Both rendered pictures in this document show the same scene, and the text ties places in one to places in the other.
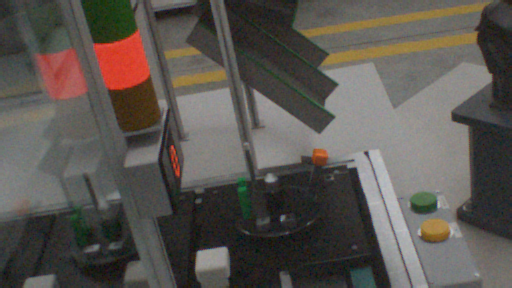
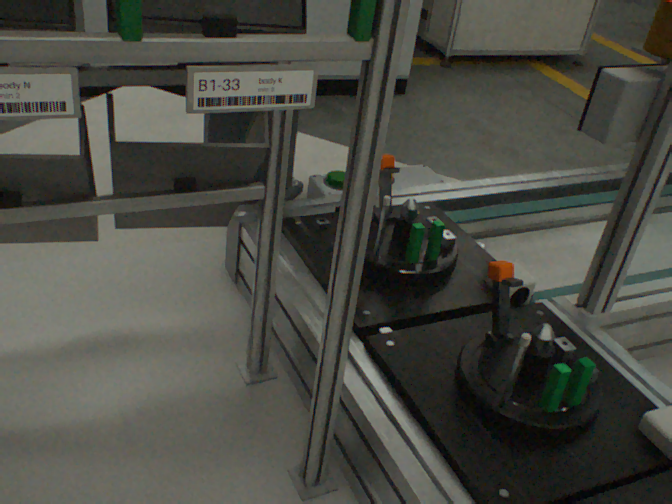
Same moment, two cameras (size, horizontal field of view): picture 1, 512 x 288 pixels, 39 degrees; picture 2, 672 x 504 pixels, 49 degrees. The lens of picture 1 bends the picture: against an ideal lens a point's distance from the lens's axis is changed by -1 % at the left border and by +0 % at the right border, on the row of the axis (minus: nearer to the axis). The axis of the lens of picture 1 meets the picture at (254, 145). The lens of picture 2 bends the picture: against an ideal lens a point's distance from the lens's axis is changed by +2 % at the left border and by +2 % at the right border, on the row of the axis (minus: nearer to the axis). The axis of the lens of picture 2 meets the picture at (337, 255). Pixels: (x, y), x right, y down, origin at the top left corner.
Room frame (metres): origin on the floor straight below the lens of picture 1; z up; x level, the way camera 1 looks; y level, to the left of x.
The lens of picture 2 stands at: (1.40, 0.59, 1.45)
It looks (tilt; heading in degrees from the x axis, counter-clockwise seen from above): 32 degrees down; 236
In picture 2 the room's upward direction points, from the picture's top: 9 degrees clockwise
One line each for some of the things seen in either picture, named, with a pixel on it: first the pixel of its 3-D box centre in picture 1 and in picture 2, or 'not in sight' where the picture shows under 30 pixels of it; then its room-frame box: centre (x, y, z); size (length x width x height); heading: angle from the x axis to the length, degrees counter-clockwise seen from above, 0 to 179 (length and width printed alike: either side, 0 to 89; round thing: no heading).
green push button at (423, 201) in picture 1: (423, 204); (338, 181); (0.86, -0.23, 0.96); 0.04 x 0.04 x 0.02
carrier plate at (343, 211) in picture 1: (279, 222); (399, 260); (0.89, -0.01, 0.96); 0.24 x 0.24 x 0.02; 86
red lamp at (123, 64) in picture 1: (120, 57); not in sight; (0.71, 0.12, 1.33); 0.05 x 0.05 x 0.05
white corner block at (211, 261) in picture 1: (213, 268); (508, 286); (0.80, 0.09, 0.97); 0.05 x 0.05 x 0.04; 86
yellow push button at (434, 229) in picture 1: (435, 232); not in sight; (0.79, -0.22, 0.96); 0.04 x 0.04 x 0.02
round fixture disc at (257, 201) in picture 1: (277, 212); (401, 247); (0.89, -0.01, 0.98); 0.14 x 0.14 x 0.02
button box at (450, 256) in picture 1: (436, 249); (376, 195); (0.79, -0.22, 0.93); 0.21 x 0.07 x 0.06; 176
